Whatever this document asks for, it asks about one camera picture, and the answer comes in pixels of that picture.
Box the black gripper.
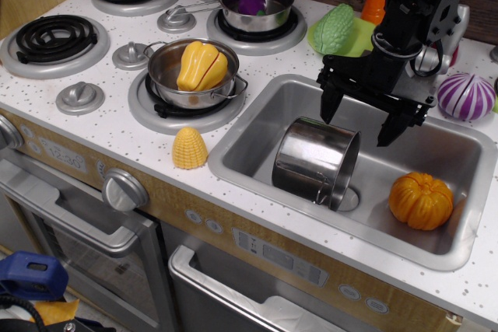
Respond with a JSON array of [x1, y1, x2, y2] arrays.
[[317, 51, 436, 147]]

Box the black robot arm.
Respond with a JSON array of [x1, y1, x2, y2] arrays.
[[317, 0, 466, 147]]

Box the steel pot on its side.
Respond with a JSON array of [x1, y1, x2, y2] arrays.
[[272, 117, 361, 211]]

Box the grey toy sink basin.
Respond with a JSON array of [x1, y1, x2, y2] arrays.
[[207, 73, 498, 272]]

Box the light green toy plate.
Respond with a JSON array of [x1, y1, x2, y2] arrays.
[[307, 17, 375, 58]]

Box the green toy bitter gourd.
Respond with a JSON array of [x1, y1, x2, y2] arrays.
[[312, 4, 355, 54]]

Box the grey toy faucet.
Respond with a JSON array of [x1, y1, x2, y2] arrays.
[[406, 5, 470, 77]]

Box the orange toy carrot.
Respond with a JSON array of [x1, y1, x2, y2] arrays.
[[361, 0, 386, 25]]

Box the purple white toy onion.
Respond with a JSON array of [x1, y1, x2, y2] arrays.
[[437, 73, 496, 121]]

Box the orange toy pumpkin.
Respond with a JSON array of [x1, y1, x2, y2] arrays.
[[388, 172, 454, 231]]

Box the purple toy eggplant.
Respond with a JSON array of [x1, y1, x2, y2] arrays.
[[237, 0, 266, 16]]

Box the yellow toy bell pepper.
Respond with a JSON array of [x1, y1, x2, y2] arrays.
[[177, 40, 228, 92]]

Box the yellow toy corn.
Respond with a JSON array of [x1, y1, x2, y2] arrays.
[[172, 127, 209, 169]]

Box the grey stove knob upper centre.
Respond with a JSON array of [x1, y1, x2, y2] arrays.
[[156, 6, 197, 33]]

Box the toy dishwasher door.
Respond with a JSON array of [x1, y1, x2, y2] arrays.
[[168, 245, 374, 331]]

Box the silver oven dial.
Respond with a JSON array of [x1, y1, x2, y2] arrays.
[[0, 115, 24, 149], [102, 168, 149, 212]]

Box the grey stove knob front left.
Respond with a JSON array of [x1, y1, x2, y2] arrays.
[[55, 82, 105, 116]]

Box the toy oven door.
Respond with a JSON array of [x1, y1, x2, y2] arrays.
[[1, 149, 178, 331]]

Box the black coil burner left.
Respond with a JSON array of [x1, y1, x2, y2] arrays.
[[16, 15, 98, 64]]

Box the silver oven dial far left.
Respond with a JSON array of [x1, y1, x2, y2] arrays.
[[0, 115, 24, 149]]

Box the blue clamp tool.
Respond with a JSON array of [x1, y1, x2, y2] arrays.
[[1, 251, 68, 301]]

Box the steel saucepan with handle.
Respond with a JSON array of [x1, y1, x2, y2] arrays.
[[166, 0, 295, 33]]

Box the steel two-handled pan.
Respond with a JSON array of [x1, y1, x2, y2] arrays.
[[143, 38, 249, 110]]

